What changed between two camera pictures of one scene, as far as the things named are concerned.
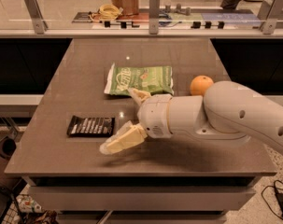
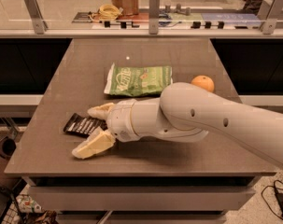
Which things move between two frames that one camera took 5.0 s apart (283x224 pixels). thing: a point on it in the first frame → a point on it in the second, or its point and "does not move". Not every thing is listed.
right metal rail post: x=277 y=7 does not move
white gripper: x=154 y=116 → x=122 y=120
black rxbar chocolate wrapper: x=91 y=127 does not move
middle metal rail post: x=154 y=10 does not move
